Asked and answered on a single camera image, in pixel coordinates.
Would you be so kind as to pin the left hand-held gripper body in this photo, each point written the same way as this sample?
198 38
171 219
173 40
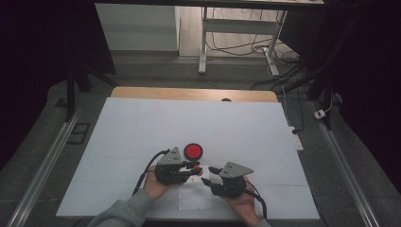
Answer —
170 171

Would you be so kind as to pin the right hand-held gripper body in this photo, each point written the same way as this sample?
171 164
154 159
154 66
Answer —
233 183

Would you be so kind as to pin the orange stamp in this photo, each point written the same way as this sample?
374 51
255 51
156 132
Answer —
200 172

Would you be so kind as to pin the round red ink pad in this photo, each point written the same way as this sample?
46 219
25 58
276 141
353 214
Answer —
193 151

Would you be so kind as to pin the white paper sheet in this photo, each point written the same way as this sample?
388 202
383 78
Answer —
194 198

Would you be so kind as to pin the person's left hand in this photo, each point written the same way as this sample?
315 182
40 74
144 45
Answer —
154 187

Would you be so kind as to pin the person's right hand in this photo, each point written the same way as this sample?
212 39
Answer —
244 208

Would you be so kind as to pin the white table cover board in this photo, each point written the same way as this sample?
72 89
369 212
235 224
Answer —
126 126

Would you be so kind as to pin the white power strip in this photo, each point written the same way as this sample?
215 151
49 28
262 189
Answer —
296 140

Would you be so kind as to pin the black floor plate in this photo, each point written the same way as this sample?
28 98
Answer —
78 133

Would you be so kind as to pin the small white adapter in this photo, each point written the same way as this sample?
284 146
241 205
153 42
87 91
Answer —
319 114

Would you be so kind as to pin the black tripod stand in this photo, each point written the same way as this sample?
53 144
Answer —
71 94

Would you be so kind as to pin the black metal stand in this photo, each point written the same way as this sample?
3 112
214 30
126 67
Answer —
326 88

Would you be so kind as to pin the white cabinet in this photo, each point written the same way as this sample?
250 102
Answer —
138 28

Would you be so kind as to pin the dark curtain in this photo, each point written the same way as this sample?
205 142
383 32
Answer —
378 63
31 47

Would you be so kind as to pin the aluminium floor rail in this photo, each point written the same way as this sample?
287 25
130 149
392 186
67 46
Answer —
44 170
346 170

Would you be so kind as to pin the white metal desk frame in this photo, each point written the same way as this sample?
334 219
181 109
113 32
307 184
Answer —
236 26

